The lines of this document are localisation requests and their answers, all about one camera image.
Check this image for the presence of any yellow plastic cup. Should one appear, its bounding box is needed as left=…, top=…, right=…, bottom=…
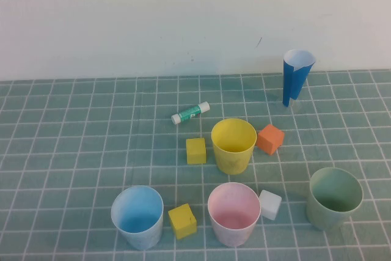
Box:
left=210, top=117, right=257, bottom=175

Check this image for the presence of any blue plastic cup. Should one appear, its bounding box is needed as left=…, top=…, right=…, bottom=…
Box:
left=111, top=185, right=164, bottom=251

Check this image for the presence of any green plastic cup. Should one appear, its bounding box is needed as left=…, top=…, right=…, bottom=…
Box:
left=307, top=167, right=364, bottom=231

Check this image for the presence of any green white glue stick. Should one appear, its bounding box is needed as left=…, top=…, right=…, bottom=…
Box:
left=170, top=101, right=211, bottom=125

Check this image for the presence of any yellow foam cube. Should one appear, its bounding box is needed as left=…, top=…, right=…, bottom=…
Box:
left=185, top=138, right=207, bottom=165

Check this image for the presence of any orange foam cube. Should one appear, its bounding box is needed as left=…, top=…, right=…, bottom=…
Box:
left=255, top=123, right=285, bottom=156

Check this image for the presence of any clear plastic cone stand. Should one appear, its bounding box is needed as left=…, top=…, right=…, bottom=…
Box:
left=276, top=97, right=302, bottom=112

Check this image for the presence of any blue paper cone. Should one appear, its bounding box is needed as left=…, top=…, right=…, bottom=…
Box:
left=282, top=48, right=316, bottom=108

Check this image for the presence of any pink plastic cup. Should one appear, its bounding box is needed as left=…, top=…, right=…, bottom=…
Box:
left=207, top=182, right=262, bottom=248

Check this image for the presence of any yellow foam cube cracked corner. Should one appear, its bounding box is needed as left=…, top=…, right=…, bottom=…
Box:
left=167, top=203, right=198, bottom=240

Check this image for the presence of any white foam cube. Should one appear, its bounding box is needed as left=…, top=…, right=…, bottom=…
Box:
left=259, top=189, right=282, bottom=221

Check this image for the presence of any green grid tablecloth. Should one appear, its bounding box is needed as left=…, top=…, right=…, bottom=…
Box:
left=0, top=70, right=391, bottom=261

